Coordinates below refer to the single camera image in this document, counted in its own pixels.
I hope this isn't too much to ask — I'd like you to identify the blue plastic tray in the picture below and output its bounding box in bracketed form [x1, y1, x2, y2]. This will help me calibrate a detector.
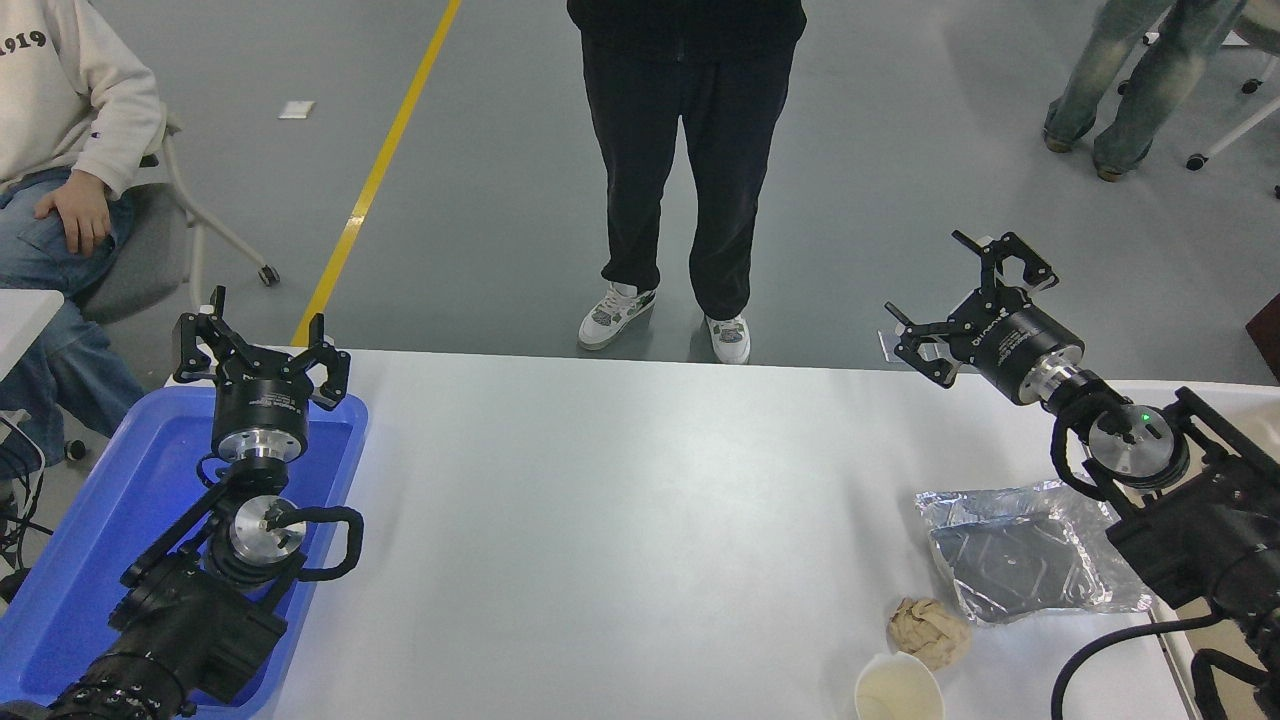
[0, 385, 369, 717]

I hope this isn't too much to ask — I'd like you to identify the crumpled tan paper ball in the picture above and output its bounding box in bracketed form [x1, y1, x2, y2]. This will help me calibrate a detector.
[886, 597, 973, 672]

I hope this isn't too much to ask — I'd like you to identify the seated person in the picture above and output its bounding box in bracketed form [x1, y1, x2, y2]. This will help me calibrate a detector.
[0, 0, 168, 481]

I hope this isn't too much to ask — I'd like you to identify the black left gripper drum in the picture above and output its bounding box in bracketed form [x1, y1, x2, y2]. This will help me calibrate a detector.
[210, 358, 314, 442]

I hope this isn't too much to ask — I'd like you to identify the grey wheeled chair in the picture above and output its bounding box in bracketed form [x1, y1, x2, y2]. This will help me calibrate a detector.
[65, 108, 281, 463]

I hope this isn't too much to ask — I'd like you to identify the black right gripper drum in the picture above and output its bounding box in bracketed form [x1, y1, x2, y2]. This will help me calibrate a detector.
[960, 298, 1087, 407]

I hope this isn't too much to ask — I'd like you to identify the crinkled foil tray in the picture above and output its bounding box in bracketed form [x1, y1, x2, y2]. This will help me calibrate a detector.
[915, 480, 1156, 627]

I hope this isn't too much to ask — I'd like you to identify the dark brown object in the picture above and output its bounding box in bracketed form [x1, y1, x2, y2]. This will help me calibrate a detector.
[1246, 293, 1280, 383]

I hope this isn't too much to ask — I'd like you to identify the white paper cup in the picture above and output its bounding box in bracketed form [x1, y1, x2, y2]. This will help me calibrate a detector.
[854, 651, 945, 720]

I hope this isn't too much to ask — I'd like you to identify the black cable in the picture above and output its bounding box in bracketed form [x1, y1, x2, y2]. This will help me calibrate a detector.
[0, 412, 53, 576]

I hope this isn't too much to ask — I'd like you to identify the white wheeled chair frame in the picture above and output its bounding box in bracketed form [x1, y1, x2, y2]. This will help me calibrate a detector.
[1118, 0, 1280, 199]

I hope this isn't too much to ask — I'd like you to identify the standing person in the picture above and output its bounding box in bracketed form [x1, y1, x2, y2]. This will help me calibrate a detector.
[566, 0, 808, 366]

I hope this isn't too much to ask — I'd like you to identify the large pale bin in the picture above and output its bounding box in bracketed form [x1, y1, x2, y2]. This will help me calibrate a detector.
[1085, 380, 1280, 720]

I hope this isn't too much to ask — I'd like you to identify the person's hand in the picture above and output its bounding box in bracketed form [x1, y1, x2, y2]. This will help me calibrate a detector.
[33, 169, 114, 257]

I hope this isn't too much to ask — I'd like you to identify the small white table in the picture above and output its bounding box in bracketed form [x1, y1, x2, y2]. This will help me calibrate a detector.
[0, 289, 65, 382]

